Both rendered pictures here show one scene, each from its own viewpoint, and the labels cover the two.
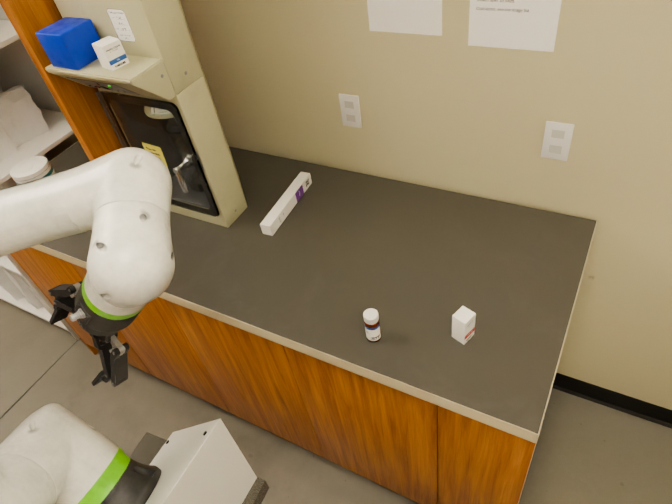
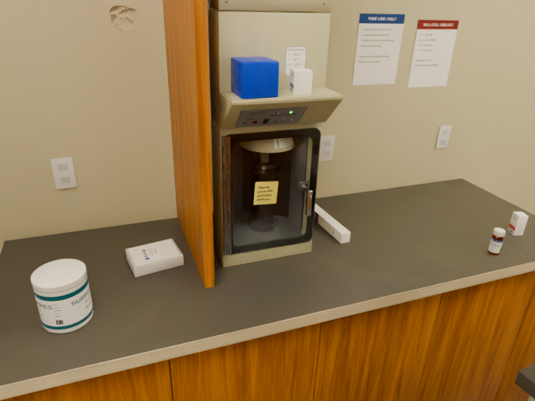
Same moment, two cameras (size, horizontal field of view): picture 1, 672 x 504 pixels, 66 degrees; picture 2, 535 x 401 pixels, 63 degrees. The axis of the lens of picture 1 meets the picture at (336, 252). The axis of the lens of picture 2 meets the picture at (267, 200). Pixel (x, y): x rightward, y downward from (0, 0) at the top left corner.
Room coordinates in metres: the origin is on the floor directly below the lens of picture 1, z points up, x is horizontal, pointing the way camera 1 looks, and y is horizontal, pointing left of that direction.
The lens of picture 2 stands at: (0.73, 1.51, 1.75)
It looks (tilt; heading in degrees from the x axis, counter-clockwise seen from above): 25 degrees down; 303
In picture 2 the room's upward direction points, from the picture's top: 2 degrees clockwise
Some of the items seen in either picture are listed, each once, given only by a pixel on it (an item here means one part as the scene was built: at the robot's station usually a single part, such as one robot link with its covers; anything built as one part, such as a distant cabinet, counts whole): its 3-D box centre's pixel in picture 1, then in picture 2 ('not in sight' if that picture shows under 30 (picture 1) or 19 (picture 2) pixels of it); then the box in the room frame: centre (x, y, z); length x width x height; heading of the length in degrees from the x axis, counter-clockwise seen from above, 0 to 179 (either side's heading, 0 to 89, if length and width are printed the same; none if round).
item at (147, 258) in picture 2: not in sight; (154, 256); (1.69, 0.69, 0.96); 0.16 x 0.12 x 0.04; 62
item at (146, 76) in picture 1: (110, 81); (281, 111); (1.34, 0.49, 1.46); 0.32 x 0.11 x 0.10; 54
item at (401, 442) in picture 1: (276, 309); (299, 344); (1.34, 0.28, 0.45); 2.05 x 0.67 x 0.90; 54
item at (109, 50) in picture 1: (110, 53); (301, 81); (1.31, 0.45, 1.54); 0.05 x 0.05 x 0.06; 42
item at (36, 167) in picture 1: (39, 182); (64, 295); (1.67, 1.02, 1.02); 0.13 x 0.13 x 0.15
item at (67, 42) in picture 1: (71, 43); (254, 76); (1.39, 0.56, 1.56); 0.10 x 0.10 x 0.09; 54
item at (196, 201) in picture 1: (161, 157); (271, 192); (1.38, 0.46, 1.19); 0.30 x 0.01 x 0.40; 54
